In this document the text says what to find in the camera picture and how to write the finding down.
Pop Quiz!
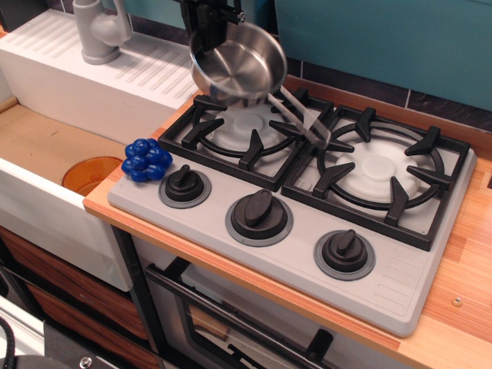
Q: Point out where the black braided cable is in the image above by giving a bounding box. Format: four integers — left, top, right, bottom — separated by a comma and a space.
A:
0, 318, 16, 369

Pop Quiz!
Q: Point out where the black right burner grate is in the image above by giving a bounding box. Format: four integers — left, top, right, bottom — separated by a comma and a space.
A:
282, 106, 477, 251

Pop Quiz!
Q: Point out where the stainless steel pan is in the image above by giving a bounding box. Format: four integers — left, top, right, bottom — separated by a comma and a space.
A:
189, 22, 331, 149

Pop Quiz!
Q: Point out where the black stove knob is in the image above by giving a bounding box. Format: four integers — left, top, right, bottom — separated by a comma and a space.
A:
158, 165, 212, 209
225, 189, 294, 248
314, 229, 376, 281

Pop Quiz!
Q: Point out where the black burner grate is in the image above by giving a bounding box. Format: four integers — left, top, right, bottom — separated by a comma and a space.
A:
158, 88, 333, 191
282, 106, 477, 251

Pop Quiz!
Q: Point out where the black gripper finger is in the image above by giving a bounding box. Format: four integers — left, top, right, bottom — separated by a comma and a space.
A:
181, 2, 199, 37
198, 5, 227, 52

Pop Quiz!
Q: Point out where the white toy sink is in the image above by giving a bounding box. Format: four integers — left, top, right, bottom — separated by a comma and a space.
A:
1, 10, 197, 291

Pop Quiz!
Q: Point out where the oven door with handle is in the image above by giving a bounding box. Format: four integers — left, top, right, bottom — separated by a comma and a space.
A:
144, 258, 397, 368

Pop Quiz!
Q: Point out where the grey toy stove top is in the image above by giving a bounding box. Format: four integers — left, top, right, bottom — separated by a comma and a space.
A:
108, 88, 477, 336

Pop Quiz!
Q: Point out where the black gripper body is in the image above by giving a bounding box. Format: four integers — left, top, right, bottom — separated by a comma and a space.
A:
178, 0, 245, 25

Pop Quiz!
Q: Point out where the orange plastic bowl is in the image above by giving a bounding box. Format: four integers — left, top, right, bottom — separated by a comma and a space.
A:
61, 156, 123, 196

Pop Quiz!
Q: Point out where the black left stove knob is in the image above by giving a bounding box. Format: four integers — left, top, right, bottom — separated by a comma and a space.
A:
158, 165, 212, 209

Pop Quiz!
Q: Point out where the black middle stove knob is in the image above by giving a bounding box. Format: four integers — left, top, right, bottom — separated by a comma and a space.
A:
225, 189, 294, 248

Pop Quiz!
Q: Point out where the blue toy blueberry cluster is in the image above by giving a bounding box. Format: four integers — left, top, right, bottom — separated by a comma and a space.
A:
121, 138, 173, 183

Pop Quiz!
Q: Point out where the grey toy faucet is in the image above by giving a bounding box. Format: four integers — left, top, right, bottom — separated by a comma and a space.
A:
73, 1, 132, 65

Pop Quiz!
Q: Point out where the black left burner grate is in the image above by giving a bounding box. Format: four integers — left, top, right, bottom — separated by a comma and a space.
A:
158, 88, 333, 191

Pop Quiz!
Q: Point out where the black right stove knob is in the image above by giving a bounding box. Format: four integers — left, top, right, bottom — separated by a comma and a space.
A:
314, 229, 376, 281

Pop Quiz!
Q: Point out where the wooden drawer cabinet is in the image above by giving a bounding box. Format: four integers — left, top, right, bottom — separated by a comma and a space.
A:
1, 228, 163, 368

